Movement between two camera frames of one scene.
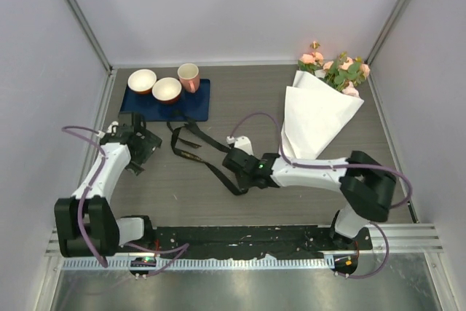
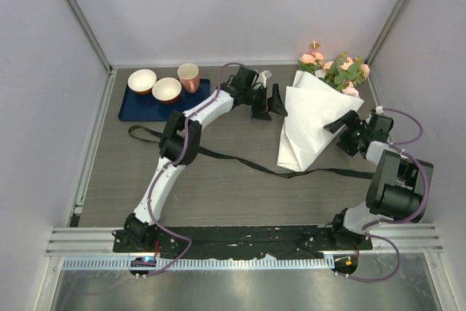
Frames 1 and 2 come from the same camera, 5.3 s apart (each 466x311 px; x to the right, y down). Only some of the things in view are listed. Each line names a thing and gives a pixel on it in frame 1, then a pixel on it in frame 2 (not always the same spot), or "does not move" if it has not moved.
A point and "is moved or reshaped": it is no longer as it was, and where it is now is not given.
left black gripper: (151, 143) -> (274, 104)
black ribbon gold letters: (194, 127) is moved or reshaped
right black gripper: (247, 184) -> (352, 120)
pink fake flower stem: (309, 62) does not move
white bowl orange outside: (142, 81) does not move
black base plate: (258, 241) does not move
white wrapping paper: (316, 115) does not move
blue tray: (194, 105) does not move
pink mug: (189, 76) does not move
